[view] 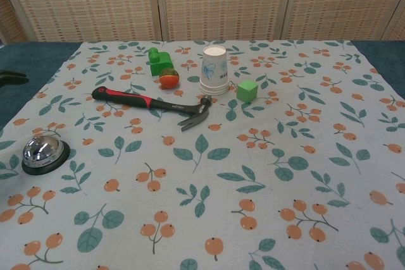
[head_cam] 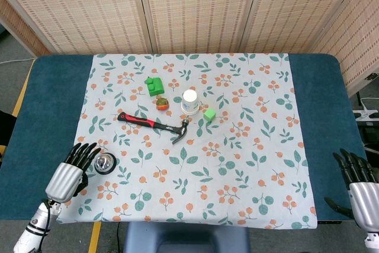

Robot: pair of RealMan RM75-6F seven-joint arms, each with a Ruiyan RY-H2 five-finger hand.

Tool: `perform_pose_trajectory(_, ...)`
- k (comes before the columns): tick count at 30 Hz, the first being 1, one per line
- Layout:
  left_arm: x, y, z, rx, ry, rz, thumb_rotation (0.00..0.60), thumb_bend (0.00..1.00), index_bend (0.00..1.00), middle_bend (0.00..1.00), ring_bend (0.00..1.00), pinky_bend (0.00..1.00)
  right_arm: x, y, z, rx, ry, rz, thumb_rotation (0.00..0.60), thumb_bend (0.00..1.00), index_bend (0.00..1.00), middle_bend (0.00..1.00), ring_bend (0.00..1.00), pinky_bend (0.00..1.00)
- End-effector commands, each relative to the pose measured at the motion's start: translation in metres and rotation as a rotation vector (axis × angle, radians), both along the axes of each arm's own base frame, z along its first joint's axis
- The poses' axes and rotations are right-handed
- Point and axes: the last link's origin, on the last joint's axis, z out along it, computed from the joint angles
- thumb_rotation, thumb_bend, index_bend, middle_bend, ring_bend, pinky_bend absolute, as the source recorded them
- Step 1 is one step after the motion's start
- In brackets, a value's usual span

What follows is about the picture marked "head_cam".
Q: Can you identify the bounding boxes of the white paper cup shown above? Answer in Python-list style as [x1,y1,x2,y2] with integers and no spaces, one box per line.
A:
[181,89,200,116]

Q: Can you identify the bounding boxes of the white cable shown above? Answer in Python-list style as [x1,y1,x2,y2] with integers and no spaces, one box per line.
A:
[0,56,37,65]

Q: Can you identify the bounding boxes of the shiny metal bowl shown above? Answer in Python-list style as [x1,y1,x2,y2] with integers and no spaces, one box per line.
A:
[94,152,116,175]

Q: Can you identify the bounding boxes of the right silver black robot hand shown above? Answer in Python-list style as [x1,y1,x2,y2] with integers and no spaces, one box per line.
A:
[323,148,379,228]

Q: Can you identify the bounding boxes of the woven folding screen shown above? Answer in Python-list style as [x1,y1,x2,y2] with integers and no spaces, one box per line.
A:
[0,0,379,97]

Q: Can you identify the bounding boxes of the red black claw hammer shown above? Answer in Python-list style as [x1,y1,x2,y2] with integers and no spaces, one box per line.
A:
[117,111,191,145]

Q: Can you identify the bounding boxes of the orange green spinning top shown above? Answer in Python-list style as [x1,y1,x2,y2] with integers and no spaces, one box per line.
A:
[155,95,170,111]

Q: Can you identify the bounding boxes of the floral leaf print tablecloth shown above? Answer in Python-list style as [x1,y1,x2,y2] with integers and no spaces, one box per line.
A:
[56,53,318,230]

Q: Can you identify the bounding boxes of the small green cube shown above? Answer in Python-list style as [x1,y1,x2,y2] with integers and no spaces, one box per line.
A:
[203,108,217,123]

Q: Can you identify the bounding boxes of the green toy block figure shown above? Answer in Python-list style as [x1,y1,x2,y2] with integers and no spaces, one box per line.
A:
[144,76,165,98]

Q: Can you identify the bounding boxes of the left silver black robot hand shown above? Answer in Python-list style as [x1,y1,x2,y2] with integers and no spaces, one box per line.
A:
[44,142,102,204]

